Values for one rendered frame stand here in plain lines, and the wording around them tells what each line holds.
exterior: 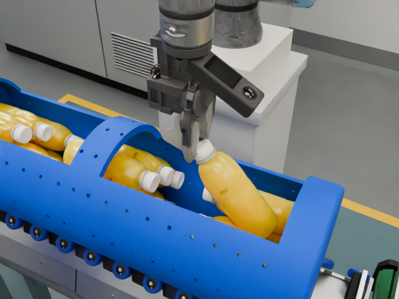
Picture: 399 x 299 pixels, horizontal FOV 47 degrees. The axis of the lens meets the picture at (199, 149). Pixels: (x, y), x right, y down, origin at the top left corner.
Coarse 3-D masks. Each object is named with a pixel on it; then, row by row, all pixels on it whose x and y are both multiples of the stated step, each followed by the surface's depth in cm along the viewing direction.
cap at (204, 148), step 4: (204, 140) 76; (208, 140) 76; (200, 144) 76; (204, 144) 75; (208, 144) 75; (200, 148) 74; (204, 148) 74; (208, 148) 75; (212, 148) 76; (200, 152) 74; (204, 152) 75; (208, 152) 75; (200, 156) 75; (204, 156) 75; (196, 160) 76
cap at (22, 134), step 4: (16, 128) 98; (20, 128) 98; (24, 128) 98; (28, 128) 99; (16, 132) 98; (20, 132) 98; (24, 132) 99; (28, 132) 100; (16, 136) 98; (20, 136) 98; (24, 136) 99; (28, 136) 100; (16, 140) 99; (20, 140) 98; (24, 140) 99; (28, 140) 100
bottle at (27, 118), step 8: (0, 104) 109; (8, 104) 110; (8, 112) 106; (16, 112) 106; (24, 112) 106; (24, 120) 105; (32, 120) 105; (40, 120) 107; (32, 128) 105; (32, 136) 106
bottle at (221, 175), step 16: (208, 160) 75; (224, 160) 75; (208, 176) 75; (224, 176) 75; (240, 176) 76; (224, 192) 75; (240, 192) 76; (256, 192) 78; (224, 208) 78; (240, 208) 76; (256, 208) 77; (240, 224) 78; (256, 224) 78; (272, 224) 79
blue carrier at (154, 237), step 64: (128, 128) 89; (0, 192) 92; (64, 192) 84; (128, 192) 80; (192, 192) 105; (320, 192) 75; (128, 256) 83; (192, 256) 76; (256, 256) 71; (320, 256) 69
